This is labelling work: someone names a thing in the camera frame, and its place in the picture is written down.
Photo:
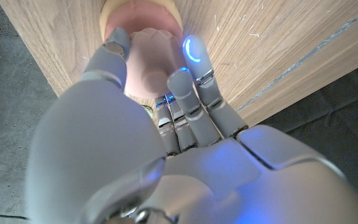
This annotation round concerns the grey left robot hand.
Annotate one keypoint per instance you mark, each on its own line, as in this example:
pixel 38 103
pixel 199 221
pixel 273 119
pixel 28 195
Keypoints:
pixel 104 140

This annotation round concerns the grey tape outline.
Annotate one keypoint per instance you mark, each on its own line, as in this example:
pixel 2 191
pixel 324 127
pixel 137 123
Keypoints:
pixel 306 56

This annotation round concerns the black backdrop curtain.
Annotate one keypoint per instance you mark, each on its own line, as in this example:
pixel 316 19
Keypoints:
pixel 337 118

